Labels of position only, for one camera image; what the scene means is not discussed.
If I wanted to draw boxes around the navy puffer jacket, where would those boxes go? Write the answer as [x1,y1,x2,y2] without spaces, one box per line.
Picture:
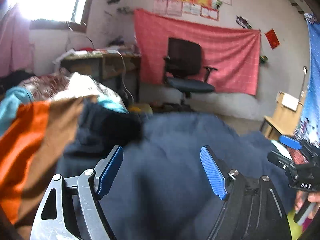
[56,102,296,239]

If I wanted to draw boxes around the pink hanging clothes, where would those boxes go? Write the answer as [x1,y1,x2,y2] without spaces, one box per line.
[1,6,34,77]

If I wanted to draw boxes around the wooden chair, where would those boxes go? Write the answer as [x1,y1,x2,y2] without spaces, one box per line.
[260,91,305,140]

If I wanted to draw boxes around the blue patterned curtain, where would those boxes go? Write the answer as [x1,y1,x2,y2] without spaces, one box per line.
[296,14,320,147]

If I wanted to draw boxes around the yellow green plastic bucket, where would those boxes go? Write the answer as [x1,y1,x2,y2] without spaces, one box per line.
[127,103,153,114]

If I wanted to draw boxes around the colourful striped bed blanket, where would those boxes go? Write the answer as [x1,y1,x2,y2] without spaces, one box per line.
[0,84,130,240]

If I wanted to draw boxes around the wooden desk with shelf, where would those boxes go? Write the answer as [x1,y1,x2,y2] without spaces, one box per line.
[61,50,141,102]

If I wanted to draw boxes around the floral pillow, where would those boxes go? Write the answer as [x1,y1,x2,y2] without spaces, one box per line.
[18,68,72,101]

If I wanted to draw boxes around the black office chair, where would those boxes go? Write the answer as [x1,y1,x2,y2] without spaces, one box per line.
[163,37,218,107]

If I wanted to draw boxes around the window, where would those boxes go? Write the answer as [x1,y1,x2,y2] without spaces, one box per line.
[2,0,93,33]

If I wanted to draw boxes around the white charging cable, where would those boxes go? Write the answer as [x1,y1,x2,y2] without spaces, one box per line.
[103,49,136,106]

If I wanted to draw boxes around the red checked wall cloth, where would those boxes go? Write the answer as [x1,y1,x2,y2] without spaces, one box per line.
[134,9,261,96]

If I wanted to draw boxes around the red paper on wall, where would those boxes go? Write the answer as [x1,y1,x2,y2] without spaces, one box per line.
[265,29,280,50]

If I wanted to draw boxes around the paper certificates on wall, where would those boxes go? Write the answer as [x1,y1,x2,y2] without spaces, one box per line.
[153,0,232,21]

